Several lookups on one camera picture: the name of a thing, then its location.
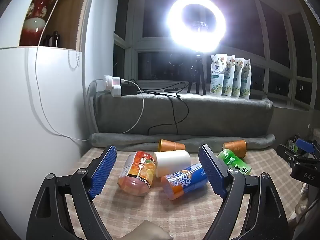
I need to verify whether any white charging cable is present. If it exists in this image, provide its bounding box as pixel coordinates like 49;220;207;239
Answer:
35;0;145;142

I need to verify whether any window frame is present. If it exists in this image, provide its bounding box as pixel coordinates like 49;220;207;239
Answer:
113;0;320;111

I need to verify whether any black tripod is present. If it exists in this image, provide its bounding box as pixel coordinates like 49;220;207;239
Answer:
186;51;207;96

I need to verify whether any checked beige bed sheet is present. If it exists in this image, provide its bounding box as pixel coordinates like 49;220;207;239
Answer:
57;146;308;240

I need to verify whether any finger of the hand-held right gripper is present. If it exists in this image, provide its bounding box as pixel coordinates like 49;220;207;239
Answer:
276;144;310;167
295;134;320;155

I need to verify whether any white green refill pouch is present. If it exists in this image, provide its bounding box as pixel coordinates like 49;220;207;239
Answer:
239;59;252;99
231;58;246;98
210;54;228;96
222;56;237;97

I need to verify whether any ring light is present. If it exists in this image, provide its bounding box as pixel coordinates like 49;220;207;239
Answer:
166;0;227;53

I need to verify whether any white cabinet with wooden niche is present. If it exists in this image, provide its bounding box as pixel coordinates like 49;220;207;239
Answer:
0;0;100;240

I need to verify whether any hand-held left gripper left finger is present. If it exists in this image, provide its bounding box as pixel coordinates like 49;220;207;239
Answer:
26;144;118;240

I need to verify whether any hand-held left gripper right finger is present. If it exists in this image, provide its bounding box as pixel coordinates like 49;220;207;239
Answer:
198;144;292;240

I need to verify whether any grey blanket on sill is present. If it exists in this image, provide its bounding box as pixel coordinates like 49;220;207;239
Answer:
93;91;274;143

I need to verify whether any beige cloth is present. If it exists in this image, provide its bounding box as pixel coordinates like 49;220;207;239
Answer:
124;220;173;240

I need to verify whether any white power strip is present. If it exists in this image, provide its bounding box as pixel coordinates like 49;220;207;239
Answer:
103;75;123;91

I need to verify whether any red white vase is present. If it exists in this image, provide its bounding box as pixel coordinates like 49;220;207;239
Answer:
19;0;54;47

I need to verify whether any black power adapter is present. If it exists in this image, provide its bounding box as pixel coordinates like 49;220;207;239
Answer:
121;84;138;96

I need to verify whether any white paper cup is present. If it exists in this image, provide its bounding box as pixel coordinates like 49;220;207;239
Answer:
153;149;191;178

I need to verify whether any white beaded cord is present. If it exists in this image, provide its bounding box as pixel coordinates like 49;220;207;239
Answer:
67;50;82;70

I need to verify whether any black cable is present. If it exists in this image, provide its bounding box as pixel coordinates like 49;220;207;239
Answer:
127;78;194;136

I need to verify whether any rolled grey blanket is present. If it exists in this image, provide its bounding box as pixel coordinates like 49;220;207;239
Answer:
89;132;276;154

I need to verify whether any white power strip cable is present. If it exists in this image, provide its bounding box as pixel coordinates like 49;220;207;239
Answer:
86;78;106;133

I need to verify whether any dark glass bottle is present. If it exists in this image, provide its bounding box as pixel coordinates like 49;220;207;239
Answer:
51;30;61;48
41;33;52;47

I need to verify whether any orange paper cup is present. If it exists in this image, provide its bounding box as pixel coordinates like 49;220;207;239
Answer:
157;139;186;153
222;140;248;158

